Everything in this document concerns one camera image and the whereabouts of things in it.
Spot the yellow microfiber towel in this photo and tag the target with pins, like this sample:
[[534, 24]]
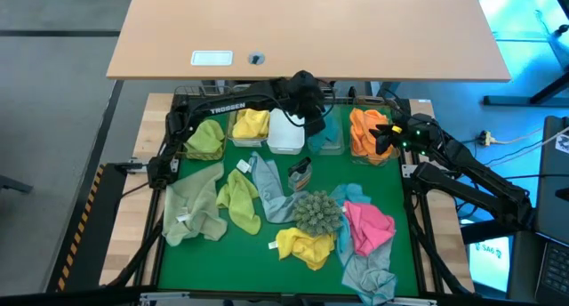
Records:
[[306, 248], [251, 123]]

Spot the white power adapter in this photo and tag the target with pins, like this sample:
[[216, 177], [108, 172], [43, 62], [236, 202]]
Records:
[[487, 138]]

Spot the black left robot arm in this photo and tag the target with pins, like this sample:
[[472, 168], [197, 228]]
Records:
[[226, 107]]

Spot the green table mat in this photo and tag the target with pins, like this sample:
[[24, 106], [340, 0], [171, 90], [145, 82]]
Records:
[[222, 270]]

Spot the black aluminium table frame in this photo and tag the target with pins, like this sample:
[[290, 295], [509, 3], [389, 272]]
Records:
[[156, 261]]

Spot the green patterned cloth ball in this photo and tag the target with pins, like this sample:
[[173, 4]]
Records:
[[318, 212]]

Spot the grey teal-edged microfiber towel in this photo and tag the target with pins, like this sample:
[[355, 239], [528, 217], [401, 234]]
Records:
[[271, 190], [369, 275]]

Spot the orange microfiber towel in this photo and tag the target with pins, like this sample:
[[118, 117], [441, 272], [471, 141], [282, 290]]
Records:
[[366, 148], [362, 119]]

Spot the white plastic basket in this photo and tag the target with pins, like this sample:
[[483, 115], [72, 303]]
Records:
[[284, 141]]

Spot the light wood desk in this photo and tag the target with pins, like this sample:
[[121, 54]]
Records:
[[311, 30]]

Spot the clear spray bottle black trigger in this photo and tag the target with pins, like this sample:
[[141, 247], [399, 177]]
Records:
[[300, 174]]

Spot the black laptop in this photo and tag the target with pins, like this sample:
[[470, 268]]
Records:
[[553, 208]]

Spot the sage green microfiber towel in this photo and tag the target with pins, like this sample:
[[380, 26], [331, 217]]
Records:
[[195, 199]]

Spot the white SA6 sign panel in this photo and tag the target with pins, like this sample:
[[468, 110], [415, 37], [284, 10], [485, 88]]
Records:
[[489, 266]]

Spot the clear plastic basket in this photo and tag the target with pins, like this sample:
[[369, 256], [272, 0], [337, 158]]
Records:
[[249, 142], [369, 102], [338, 119]]

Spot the teal microfiber towel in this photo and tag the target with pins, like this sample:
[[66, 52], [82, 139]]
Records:
[[351, 192], [331, 134]]

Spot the black chair leg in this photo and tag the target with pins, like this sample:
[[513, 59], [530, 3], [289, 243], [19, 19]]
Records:
[[15, 184]]

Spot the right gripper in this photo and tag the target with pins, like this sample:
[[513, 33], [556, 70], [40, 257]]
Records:
[[415, 134]]

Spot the lime green microfiber towel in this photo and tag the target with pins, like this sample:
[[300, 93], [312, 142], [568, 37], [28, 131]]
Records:
[[204, 139], [240, 199]]

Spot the pink microfiber towel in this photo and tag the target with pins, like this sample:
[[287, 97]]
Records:
[[369, 228]]

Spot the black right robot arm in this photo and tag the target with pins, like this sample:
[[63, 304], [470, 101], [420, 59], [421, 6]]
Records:
[[480, 181]]

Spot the black desk leg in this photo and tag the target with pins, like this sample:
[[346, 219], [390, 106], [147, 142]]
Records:
[[511, 100]]

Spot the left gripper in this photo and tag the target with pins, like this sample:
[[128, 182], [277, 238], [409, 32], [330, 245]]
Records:
[[306, 92]]

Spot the black plate hazard striped edge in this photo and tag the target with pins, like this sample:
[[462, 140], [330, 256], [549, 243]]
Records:
[[89, 235]]

